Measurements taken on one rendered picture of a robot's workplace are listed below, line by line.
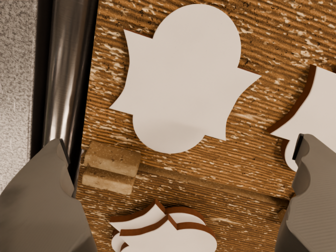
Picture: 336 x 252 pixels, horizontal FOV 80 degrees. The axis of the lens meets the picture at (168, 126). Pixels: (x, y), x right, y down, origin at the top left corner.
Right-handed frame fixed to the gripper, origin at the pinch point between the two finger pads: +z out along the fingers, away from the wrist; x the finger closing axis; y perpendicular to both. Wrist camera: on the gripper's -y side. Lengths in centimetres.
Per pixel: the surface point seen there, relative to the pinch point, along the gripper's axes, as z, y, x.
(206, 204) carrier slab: 8.5, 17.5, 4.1
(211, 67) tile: 7.4, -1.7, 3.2
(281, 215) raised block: 7.6, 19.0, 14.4
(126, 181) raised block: 6.4, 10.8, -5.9
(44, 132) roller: 10.6, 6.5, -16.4
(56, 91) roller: 10.1, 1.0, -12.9
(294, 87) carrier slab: 8.5, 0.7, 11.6
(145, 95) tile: 7.4, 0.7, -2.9
